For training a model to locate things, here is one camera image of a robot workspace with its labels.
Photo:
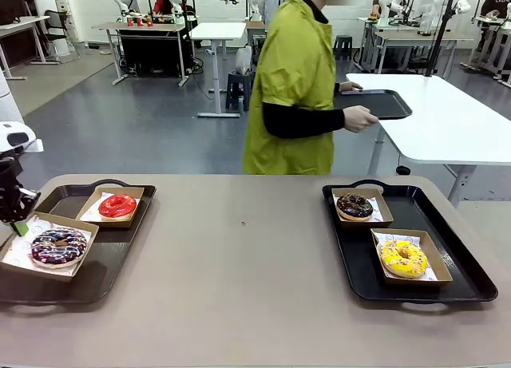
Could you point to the wood-top desk with black base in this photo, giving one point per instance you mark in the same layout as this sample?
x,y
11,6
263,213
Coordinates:
x,y
151,44

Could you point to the person's left hand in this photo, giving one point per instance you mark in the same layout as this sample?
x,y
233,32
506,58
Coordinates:
x,y
350,86

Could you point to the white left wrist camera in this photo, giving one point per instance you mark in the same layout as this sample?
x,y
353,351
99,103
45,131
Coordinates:
x,y
34,145

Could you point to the white plastic bag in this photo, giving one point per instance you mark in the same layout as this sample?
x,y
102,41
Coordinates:
x,y
243,60

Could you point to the person in lime jacket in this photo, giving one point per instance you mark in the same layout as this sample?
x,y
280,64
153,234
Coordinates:
x,y
295,64

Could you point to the black mesh office chair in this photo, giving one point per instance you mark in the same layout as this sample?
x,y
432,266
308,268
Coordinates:
x,y
56,18

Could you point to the person in black clothes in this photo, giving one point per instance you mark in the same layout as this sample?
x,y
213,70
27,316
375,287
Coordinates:
x,y
497,9

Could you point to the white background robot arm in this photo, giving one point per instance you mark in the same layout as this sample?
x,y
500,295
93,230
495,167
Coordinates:
x,y
123,1
429,17
175,1
393,5

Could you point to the person's left forearm black sleeve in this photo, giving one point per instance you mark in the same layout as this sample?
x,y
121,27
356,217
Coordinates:
x,y
337,87

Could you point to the white height-adjustable desk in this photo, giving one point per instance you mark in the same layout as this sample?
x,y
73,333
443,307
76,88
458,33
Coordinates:
x,y
217,29

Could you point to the person's right hand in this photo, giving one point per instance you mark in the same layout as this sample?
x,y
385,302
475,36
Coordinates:
x,y
359,118

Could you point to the purple drizzled donut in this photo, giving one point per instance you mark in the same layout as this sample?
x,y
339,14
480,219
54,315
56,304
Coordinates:
x,y
44,252

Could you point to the chocolate sprinkle donut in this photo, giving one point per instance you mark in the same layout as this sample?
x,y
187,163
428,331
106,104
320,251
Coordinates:
x,y
347,212

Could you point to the black serving tray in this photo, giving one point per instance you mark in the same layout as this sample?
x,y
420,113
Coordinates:
x,y
387,104

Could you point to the red glazed donut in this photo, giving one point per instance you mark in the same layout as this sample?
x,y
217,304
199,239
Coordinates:
x,y
109,210

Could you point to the grey desk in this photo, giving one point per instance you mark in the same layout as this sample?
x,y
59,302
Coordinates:
x,y
24,22

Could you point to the person in grey jacket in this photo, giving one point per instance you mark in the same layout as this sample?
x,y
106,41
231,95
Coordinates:
x,y
267,1

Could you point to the yellow sprinkle donut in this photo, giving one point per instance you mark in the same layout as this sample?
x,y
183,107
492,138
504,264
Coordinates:
x,y
393,262

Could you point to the beige long table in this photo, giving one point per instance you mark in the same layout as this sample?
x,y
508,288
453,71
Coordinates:
x,y
399,34

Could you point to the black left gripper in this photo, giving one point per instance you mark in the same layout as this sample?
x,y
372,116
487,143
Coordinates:
x,y
10,172

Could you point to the large white table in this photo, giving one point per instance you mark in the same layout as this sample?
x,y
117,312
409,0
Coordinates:
x,y
439,120

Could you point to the white printed paper liner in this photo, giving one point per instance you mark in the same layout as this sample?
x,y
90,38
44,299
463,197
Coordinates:
x,y
379,208
393,236
20,248
92,213

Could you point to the person's right forearm black sleeve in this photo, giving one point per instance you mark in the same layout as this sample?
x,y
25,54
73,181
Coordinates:
x,y
303,122

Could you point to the white trash bin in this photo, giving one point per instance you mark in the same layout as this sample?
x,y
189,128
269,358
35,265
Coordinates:
x,y
60,46

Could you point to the brown cardboard box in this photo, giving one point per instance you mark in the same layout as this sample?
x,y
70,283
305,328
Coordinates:
x,y
367,223
85,232
120,223
435,256

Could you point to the brown plastic tray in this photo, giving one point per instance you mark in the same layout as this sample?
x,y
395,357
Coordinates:
x,y
112,256

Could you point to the black stand pole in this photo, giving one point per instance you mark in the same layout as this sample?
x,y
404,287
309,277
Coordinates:
x,y
441,32

